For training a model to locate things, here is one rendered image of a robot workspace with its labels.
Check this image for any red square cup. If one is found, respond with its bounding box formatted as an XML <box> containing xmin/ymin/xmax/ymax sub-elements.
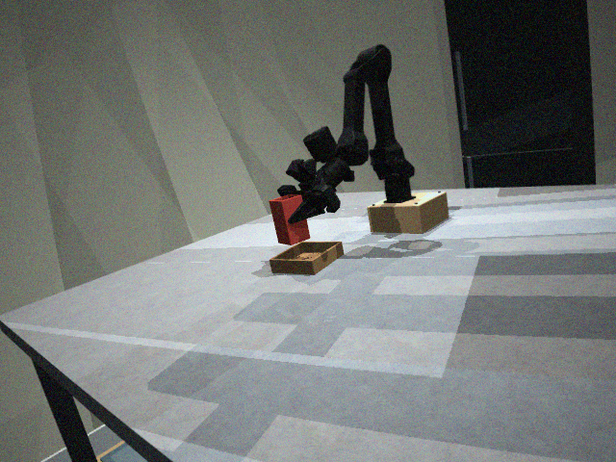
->
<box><xmin>269</xmin><ymin>194</ymin><xmax>311</xmax><ymax>245</ymax></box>

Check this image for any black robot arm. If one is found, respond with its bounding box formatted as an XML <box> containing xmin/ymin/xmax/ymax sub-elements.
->
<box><xmin>286</xmin><ymin>44</ymin><xmax>416</xmax><ymax>203</ymax></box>

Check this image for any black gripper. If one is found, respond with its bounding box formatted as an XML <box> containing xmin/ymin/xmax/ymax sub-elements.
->
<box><xmin>277</xmin><ymin>168</ymin><xmax>341</xmax><ymax>224</ymax></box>

